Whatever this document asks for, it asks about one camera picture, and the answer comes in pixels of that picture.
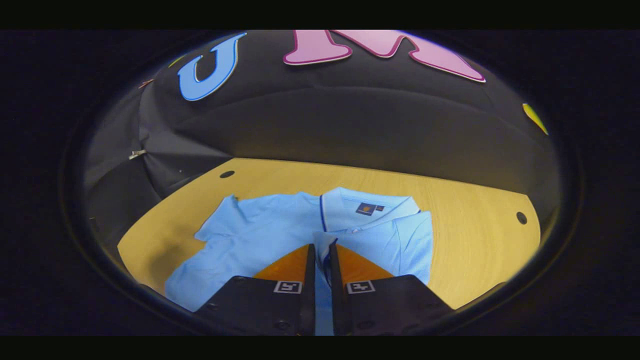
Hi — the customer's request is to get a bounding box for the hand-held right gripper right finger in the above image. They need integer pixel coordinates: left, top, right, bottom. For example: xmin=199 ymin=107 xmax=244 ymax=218
xmin=327 ymin=241 xmax=456 ymax=337

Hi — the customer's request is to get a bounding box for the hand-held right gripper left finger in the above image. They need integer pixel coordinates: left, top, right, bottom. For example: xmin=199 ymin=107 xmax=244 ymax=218
xmin=192 ymin=243 xmax=317 ymax=337

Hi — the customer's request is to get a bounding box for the light blue T-shirt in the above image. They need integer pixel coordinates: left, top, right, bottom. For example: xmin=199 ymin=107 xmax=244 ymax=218
xmin=165 ymin=186 xmax=435 ymax=337

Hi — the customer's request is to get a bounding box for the black backdrop cloth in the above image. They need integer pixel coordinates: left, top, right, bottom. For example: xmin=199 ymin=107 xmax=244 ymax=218
xmin=82 ymin=30 xmax=561 ymax=236

